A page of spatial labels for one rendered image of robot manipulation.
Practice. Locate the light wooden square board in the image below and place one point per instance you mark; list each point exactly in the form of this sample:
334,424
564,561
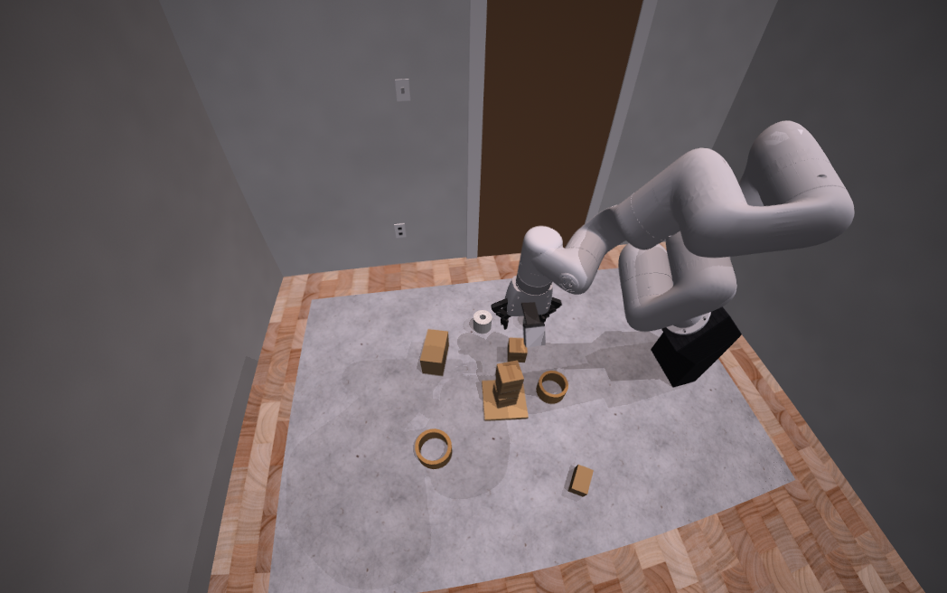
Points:
491,413

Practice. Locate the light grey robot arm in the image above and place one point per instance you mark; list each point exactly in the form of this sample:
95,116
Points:
699,194

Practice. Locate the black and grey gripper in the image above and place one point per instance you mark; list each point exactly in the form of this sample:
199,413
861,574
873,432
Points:
513,299

